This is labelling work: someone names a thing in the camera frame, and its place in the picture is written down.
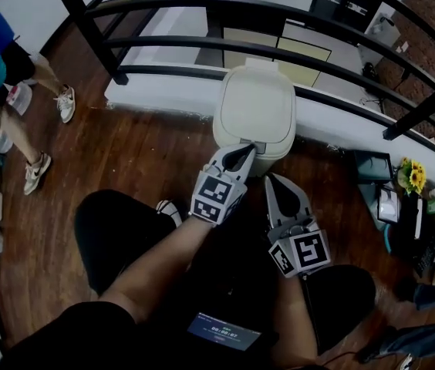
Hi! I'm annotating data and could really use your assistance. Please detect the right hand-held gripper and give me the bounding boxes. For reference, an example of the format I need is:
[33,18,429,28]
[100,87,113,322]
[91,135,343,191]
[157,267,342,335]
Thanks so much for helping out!
[264,173,332,279]

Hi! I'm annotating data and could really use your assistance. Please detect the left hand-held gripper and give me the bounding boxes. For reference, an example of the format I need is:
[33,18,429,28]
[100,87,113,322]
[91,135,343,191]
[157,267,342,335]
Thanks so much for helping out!
[190,143,257,225]

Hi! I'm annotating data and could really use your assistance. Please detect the beige plastic trash bin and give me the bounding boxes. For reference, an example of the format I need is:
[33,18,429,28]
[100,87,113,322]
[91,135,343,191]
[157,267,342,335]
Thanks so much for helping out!
[212,62,298,179]

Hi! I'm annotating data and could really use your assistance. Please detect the person's right forearm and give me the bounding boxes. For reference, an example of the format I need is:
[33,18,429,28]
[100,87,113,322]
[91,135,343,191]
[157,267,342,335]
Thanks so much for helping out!
[277,274,319,365]

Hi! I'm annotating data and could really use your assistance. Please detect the person's left forearm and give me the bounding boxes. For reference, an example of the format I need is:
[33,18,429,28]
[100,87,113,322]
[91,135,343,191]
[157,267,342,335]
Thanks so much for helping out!
[99,216,217,323]

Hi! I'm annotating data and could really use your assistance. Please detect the person's white shoe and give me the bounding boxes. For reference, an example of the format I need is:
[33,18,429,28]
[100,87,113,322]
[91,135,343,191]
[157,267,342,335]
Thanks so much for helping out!
[155,200,184,229]

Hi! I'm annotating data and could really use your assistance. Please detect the black framed picture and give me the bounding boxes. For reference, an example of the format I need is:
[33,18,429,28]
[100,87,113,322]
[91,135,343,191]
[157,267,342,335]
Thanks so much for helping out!
[377,187,400,224]

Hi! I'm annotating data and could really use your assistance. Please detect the teal hoop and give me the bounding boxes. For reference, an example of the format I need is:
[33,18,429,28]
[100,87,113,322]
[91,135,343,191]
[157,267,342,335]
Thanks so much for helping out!
[383,224,394,254]

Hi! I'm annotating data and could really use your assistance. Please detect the person's right leg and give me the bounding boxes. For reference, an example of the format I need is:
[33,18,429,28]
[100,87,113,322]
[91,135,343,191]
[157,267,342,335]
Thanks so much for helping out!
[302,264,376,356]

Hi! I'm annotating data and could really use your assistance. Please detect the person's leg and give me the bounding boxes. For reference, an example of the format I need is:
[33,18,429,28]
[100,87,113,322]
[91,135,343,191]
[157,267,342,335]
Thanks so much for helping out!
[73,189,178,296]
[302,264,376,356]

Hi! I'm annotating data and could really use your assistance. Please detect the black bag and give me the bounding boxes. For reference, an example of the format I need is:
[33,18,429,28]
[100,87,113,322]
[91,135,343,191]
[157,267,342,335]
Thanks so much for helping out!
[393,197,435,261]

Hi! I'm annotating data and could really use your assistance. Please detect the yellow sunflower bouquet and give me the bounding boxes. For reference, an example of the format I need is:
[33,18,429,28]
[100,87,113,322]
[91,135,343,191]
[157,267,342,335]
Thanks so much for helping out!
[396,156,427,196]

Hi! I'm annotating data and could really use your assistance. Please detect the black staircase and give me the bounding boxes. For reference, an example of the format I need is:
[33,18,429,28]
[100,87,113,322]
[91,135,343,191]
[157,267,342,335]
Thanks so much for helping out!
[205,0,284,69]

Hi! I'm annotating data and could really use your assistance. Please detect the black phone with lit screen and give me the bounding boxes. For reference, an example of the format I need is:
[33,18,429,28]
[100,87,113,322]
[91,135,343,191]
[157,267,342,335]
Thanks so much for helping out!
[187,311,263,352]

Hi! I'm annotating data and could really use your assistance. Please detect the person's left leg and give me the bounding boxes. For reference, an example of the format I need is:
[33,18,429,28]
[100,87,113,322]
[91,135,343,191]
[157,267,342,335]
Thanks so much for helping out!
[73,189,178,296]

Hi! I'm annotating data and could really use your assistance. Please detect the black remote control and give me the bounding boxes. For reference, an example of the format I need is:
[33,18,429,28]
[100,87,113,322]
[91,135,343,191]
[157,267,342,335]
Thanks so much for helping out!
[413,244,435,277]

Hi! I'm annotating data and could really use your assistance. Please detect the black metal railing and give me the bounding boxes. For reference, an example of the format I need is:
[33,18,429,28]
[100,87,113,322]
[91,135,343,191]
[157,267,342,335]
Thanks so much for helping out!
[47,0,435,157]

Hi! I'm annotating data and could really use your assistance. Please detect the person's black shirt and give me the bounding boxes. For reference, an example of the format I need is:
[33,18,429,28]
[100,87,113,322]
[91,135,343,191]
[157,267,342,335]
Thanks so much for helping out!
[0,301,319,370]

